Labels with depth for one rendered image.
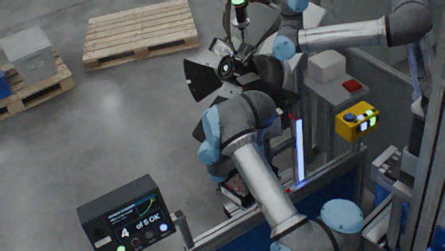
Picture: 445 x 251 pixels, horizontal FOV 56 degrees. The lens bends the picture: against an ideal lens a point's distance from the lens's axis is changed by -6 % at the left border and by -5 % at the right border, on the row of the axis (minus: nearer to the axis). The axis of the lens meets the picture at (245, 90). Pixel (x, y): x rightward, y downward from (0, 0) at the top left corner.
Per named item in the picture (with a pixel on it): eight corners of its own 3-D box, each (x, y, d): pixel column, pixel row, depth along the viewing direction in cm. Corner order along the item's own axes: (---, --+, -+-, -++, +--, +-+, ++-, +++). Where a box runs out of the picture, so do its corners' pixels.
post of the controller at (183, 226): (191, 241, 164) (180, 208, 152) (195, 246, 161) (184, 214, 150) (184, 245, 163) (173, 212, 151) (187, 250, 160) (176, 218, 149)
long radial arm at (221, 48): (263, 67, 216) (245, 61, 208) (256, 81, 217) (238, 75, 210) (233, 44, 237) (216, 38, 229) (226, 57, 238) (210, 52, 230)
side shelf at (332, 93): (325, 63, 256) (325, 59, 254) (369, 92, 230) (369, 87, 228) (292, 79, 247) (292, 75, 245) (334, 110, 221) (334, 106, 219)
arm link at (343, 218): (369, 241, 124) (373, 213, 116) (334, 266, 119) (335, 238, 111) (343, 215, 132) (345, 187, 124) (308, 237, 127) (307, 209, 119)
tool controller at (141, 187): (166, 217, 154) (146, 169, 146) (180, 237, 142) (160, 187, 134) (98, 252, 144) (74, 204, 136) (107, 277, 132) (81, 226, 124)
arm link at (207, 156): (198, 165, 158) (194, 148, 153) (210, 144, 166) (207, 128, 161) (218, 169, 155) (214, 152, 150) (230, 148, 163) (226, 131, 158)
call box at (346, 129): (361, 118, 193) (363, 99, 187) (378, 129, 186) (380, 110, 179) (334, 133, 187) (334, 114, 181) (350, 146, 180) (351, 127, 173)
